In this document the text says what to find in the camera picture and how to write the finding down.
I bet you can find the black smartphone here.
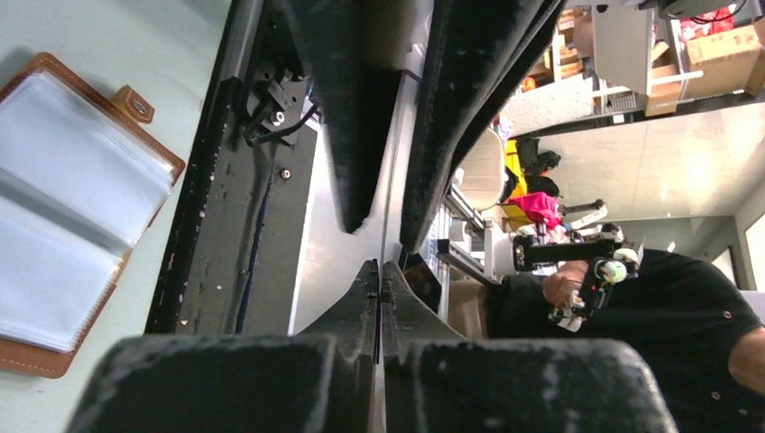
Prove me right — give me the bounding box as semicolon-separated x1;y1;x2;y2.
403;253;442;313

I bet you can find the brown leather card holder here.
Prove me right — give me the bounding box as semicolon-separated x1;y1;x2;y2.
1;52;185;379

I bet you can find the cardboard box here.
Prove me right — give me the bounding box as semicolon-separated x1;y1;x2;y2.
686;18;764;99

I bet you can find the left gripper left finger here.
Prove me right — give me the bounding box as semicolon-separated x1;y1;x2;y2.
68;261;379;432

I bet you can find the person in black shirt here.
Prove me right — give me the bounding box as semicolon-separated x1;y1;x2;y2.
449;249;764;432

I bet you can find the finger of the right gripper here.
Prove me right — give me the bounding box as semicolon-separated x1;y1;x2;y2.
400;1;565;253
281;1;418;233

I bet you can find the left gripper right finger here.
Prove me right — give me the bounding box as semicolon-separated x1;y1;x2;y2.
381;262;677;432

